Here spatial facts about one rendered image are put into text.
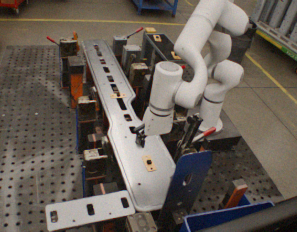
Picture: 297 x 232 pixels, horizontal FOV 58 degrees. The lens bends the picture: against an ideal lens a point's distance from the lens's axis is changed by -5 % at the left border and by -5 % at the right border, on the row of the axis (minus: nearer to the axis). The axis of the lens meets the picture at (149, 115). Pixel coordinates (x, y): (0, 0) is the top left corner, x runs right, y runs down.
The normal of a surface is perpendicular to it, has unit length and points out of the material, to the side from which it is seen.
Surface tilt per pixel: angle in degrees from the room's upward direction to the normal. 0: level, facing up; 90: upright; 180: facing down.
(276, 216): 0
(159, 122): 91
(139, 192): 0
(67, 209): 0
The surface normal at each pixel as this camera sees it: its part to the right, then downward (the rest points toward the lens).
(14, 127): 0.15, -0.77
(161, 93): -0.34, 0.55
